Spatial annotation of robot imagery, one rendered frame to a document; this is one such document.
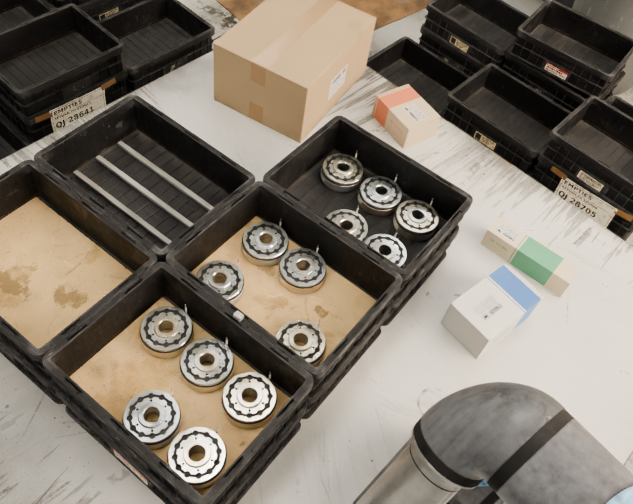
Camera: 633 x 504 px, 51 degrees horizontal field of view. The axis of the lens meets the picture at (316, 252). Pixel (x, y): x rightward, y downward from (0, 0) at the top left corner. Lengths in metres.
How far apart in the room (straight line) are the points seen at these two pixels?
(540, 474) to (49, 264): 1.11
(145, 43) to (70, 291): 1.49
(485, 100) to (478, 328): 1.39
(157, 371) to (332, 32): 1.10
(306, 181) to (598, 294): 0.80
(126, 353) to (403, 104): 1.08
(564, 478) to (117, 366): 0.90
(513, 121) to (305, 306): 1.51
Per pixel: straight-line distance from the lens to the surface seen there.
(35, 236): 1.57
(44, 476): 1.44
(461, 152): 2.01
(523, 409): 0.73
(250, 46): 1.90
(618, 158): 2.58
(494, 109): 2.73
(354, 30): 2.01
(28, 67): 2.53
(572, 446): 0.73
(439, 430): 0.76
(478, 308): 1.57
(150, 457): 1.18
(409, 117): 1.95
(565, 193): 2.47
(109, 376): 1.35
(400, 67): 2.97
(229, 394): 1.29
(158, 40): 2.78
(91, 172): 1.67
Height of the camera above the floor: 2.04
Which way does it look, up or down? 53 degrees down
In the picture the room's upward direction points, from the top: 11 degrees clockwise
